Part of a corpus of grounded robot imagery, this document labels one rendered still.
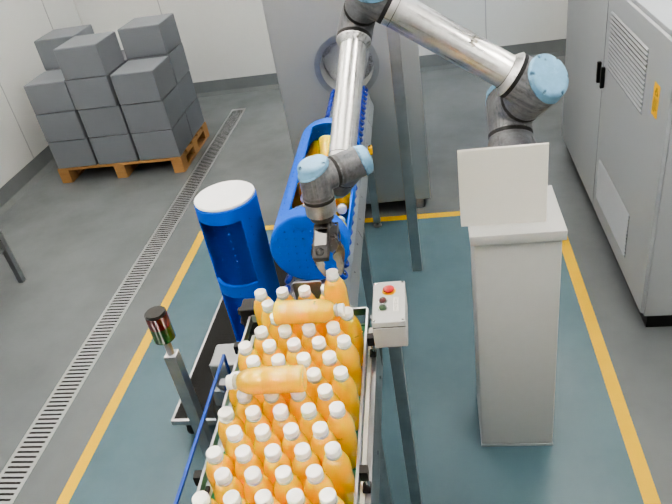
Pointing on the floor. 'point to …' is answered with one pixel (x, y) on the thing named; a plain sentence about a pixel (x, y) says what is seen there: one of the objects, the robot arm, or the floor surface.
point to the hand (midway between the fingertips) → (332, 273)
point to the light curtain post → (404, 145)
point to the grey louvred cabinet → (625, 136)
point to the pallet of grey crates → (117, 98)
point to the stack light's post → (184, 388)
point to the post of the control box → (405, 422)
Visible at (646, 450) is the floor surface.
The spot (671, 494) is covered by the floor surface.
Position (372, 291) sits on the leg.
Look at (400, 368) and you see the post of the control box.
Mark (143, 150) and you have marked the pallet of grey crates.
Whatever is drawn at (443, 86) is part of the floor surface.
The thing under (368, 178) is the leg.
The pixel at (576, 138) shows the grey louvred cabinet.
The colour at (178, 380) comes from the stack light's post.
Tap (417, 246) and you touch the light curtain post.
